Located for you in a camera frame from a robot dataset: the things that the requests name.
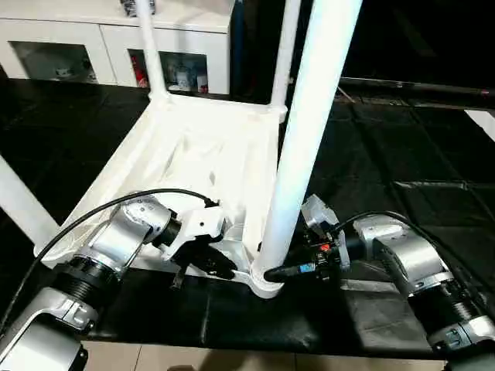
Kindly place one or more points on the black work mat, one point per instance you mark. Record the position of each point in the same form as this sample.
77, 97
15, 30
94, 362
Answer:
402, 170

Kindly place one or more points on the small white cup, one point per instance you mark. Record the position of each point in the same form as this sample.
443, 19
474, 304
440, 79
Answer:
201, 83

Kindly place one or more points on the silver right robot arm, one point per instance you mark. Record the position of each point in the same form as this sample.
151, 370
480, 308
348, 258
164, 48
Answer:
418, 263

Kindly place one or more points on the white glass-door cabinet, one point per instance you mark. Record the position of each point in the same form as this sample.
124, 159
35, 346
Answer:
77, 31

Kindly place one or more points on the white plastic table top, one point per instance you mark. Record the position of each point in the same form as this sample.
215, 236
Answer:
201, 147

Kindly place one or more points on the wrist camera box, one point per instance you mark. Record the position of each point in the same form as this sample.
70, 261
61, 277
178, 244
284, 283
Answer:
203, 224
319, 212

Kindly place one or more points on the white plastic table leg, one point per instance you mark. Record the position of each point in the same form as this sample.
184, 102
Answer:
285, 54
309, 116
151, 46
23, 205

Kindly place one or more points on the white flat strip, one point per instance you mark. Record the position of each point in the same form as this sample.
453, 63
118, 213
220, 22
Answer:
483, 122

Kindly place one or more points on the dark long rail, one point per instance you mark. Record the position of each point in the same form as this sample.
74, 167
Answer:
418, 85

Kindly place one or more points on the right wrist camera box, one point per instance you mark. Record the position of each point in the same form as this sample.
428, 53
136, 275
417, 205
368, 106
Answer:
319, 212

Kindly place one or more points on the grey crumpled object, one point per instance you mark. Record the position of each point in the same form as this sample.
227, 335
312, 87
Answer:
130, 6

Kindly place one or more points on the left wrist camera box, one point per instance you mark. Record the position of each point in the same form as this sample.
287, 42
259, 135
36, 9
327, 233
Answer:
203, 224

